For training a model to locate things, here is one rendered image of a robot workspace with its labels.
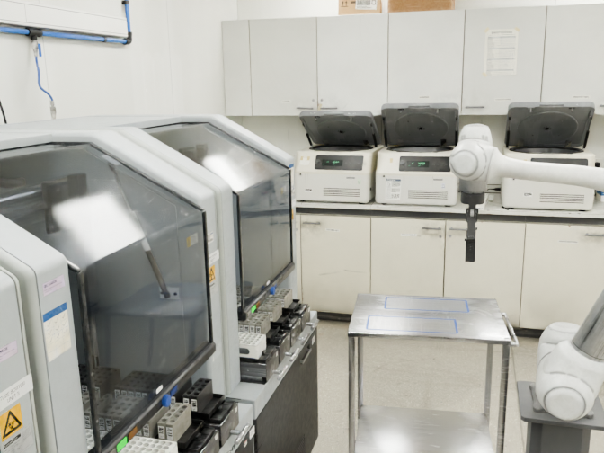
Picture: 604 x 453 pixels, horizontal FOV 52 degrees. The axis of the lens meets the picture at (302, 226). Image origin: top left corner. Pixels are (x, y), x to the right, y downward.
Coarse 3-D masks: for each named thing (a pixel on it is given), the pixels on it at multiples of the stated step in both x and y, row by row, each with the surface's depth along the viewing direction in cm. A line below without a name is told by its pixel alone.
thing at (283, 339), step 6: (276, 336) 235; (282, 336) 235; (288, 336) 239; (270, 342) 231; (276, 342) 230; (282, 342) 233; (288, 342) 240; (276, 348) 230; (282, 348) 233; (288, 348) 240; (282, 354) 233; (288, 354) 236; (294, 354) 235
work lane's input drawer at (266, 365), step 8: (264, 352) 221; (272, 352) 223; (240, 360) 218; (248, 360) 218; (256, 360) 217; (264, 360) 216; (272, 360) 222; (240, 368) 218; (248, 368) 217; (256, 368) 216; (264, 368) 215; (272, 368) 222; (288, 368) 225; (256, 376) 217; (264, 376) 216; (280, 376) 218
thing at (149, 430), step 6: (162, 408) 173; (168, 408) 176; (156, 414) 170; (162, 414) 173; (150, 420) 167; (156, 420) 170; (144, 426) 167; (150, 426) 167; (156, 426) 170; (144, 432) 167; (150, 432) 167; (156, 432) 170
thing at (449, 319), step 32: (352, 320) 249; (384, 320) 248; (416, 320) 248; (448, 320) 247; (480, 320) 246; (352, 352) 239; (352, 384) 242; (352, 416) 246; (384, 416) 280; (416, 416) 280; (448, 416) 279; (480, 416) 278; (352, 448) 249; (384, 448) 256; (416, 448) 256; (448, 448) 255; (480, 448) 255
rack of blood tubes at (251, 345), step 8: (240, 336) 224; (248, 336) 225; (256, 336) 224; (264, 336) 224; (240, 344) 218; (248, 344) 217; (256, 344) 217; (264, 344) 224; (240, 352) 224; (248, 352) 224; (256, 352) 217
